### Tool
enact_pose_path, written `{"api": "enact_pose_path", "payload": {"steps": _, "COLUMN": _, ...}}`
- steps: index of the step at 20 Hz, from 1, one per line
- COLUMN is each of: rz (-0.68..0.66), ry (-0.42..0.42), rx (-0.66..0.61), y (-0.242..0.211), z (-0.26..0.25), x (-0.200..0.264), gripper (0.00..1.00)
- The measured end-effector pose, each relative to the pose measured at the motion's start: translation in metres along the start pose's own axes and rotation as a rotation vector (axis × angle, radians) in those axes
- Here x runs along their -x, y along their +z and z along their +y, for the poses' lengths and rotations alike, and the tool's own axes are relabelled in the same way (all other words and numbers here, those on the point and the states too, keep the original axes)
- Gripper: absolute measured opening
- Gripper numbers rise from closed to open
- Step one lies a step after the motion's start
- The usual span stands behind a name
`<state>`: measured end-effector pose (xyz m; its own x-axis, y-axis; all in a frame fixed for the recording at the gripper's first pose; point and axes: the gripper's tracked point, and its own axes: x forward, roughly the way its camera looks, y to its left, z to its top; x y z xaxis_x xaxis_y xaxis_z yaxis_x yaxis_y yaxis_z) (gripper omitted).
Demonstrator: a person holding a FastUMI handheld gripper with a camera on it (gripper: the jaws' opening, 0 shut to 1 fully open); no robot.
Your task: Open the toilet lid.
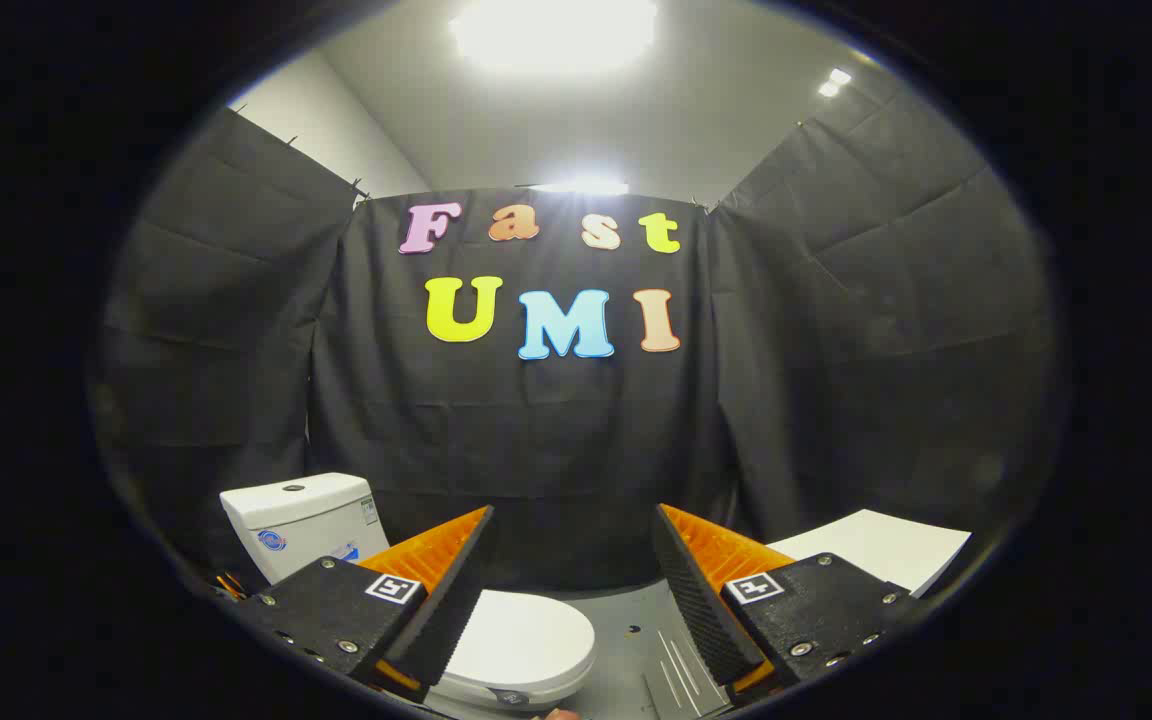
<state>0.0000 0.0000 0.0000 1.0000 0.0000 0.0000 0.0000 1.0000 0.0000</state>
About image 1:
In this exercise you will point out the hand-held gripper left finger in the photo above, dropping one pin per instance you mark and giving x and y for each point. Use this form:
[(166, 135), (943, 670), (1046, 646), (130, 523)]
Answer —
[(441, 610)]

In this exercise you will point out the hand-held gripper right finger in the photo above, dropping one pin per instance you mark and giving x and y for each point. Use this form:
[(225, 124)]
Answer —
[(706, 610)]

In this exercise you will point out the white toilet lid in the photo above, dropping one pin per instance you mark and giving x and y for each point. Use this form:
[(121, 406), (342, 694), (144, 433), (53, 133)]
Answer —
[(521, 635)]

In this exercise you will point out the white toilet tank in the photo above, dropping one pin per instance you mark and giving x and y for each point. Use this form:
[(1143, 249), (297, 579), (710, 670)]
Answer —
[(301, 520)]

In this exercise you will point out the white grey drawer cabinet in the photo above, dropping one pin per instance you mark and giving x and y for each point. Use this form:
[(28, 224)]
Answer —
[(876, 550)]

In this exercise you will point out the black backdrop cloth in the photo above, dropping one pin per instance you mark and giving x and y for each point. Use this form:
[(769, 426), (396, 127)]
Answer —
[(536, 440)]

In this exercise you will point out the bright ceiling light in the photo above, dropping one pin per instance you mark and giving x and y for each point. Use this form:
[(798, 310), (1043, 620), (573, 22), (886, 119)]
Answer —
[(584, 187)]

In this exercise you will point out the small ceiling spot light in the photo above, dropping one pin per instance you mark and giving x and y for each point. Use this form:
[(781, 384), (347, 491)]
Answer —
[(840, 77), (827, 89)]

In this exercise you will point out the large ceiling light panel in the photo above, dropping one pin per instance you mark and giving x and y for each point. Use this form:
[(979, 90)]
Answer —
[(551, 30)]

